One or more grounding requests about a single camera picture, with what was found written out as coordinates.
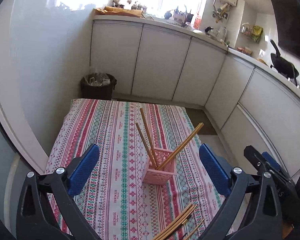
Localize wooden chopstick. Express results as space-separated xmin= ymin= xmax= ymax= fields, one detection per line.
xmin=158 ymin=122 xmax=205 ymax=171
xmin=152 ymin=203 xmax=195 ymax=240
xmin=140 ymin=108 xmax=158 ymax=167
xmin=135 ymin=122 xmax=155 ymax=165
xmin=156 ymin=122 xmax=203 ymax=170
xmin=156 ymin=204 xmax=197 ymax=240
xmin=184 ymin=219 xmax=205 ymax=240

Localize pink plastic utensil holder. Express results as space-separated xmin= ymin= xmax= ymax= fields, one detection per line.
xmin=142 ymin=147 xmax=177 ymax=185

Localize black chopstick yellow band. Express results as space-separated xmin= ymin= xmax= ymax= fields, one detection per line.
xmin=161 ymin=215 xmax=192 ymax=240

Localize black wok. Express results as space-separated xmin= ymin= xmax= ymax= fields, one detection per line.
xmin=270 ymin=40 xmax=299 ymax=87

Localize striped patterned tablecloth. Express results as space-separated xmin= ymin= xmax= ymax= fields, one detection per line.
xmin=45 ymin=99 xmax=224 ymax=239

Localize yellow snack bag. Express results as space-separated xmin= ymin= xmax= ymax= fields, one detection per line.
xmin=251 ymin=25 xmax=263 ymax=43

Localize dark trash bin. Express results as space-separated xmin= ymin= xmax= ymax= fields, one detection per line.
xmin=80 ymin=73 xmax=117 ymax=100

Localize white kettle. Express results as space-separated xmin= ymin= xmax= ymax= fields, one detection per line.
xmin=218 ymin=27 xmax=228 ymax=41

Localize black range hood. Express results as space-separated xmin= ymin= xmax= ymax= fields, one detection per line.
xmin=271 ymin=0 xmax=300 ymax=59

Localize red bottle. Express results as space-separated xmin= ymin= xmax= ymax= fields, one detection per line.
xmin=193 ymin=13 xmax=202 ymax=30

